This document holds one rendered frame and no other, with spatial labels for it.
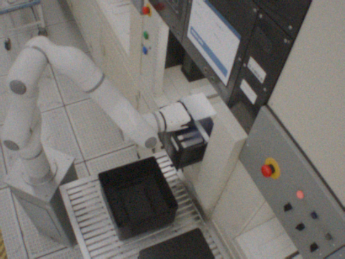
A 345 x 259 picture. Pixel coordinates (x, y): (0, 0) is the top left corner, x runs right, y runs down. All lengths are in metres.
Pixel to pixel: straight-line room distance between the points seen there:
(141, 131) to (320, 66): 0.62
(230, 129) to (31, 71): 0.66
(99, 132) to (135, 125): 1.69
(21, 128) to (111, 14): 1.35
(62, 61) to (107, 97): 0.19
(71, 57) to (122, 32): 1.29
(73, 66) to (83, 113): 1.90
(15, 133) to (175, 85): 0.97
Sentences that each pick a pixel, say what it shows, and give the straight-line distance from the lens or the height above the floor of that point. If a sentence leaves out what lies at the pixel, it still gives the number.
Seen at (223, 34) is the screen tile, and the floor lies 1.63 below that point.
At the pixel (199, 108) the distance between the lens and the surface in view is 1.34.
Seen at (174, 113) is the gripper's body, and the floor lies 1.27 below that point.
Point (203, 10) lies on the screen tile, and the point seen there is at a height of 1.63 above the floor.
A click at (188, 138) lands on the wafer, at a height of 1.03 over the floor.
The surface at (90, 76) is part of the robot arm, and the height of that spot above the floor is 1.50.
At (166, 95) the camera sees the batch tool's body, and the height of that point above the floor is 0.87.
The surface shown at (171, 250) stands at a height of 0.86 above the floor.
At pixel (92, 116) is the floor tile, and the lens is 2.93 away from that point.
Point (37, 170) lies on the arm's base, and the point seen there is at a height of 0.85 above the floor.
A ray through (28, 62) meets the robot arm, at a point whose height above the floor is 1.54.
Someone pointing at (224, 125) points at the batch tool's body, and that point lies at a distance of 1.13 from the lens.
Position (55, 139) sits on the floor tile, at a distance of 2.83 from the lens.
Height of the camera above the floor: 2.27
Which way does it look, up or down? 53 degrees down
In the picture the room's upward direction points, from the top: 9 degrees clockwise
